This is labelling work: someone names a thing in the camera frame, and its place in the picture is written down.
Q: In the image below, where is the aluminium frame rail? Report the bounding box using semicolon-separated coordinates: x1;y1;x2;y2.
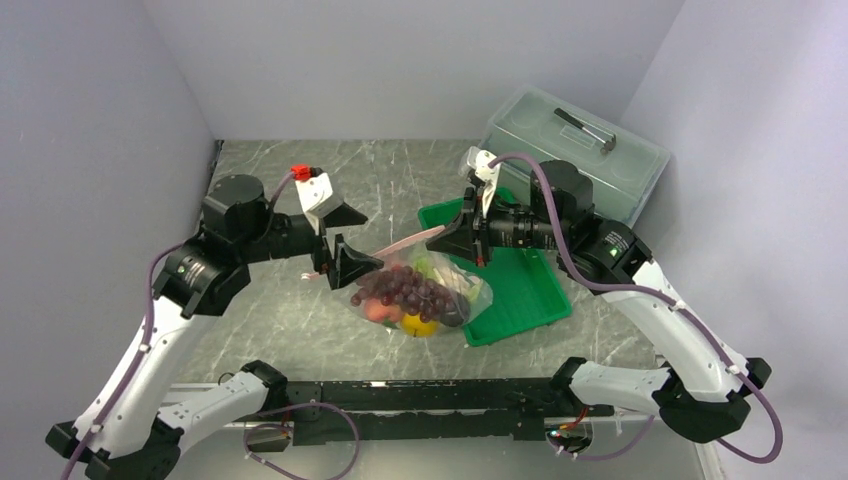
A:
105;238;723;480

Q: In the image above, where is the clear zip top bag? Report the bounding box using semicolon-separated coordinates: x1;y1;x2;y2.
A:
333;226;494;337

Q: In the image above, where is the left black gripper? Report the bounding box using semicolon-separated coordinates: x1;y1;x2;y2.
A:
237;201;383;287

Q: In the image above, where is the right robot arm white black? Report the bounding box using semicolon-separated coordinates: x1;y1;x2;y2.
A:
427;152;771;443

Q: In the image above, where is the purple grape bunch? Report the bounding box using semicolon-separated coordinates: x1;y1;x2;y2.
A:
347;265;464;325

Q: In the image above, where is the pale green lidded storage box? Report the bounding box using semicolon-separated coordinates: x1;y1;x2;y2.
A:
479;86;671;227

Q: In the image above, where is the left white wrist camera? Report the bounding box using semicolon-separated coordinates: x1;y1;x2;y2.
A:
291;164;343;234

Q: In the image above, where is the pink peach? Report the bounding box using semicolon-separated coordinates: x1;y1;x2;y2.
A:
363;298;404;324

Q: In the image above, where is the yellow orange fruit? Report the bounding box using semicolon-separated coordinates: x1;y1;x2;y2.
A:
399;315;441;338

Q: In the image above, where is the dark purple mangosteen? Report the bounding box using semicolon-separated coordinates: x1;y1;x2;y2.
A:
439;296;472;328

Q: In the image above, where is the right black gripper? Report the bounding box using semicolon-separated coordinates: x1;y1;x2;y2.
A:
426;185;568;266

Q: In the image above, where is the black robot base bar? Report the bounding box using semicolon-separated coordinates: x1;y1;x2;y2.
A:
245;377;614;452

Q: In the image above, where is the green plastic tray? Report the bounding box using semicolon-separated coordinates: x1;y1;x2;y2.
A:
417;187;574;348

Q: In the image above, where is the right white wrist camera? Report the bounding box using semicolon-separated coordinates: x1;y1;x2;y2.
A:
458;146;501;218

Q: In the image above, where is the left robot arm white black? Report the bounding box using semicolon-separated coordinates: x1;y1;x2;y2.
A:
45;165;382;479

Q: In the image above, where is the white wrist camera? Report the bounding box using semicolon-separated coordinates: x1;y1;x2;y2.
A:
458;146;501;218
291;164;343;234

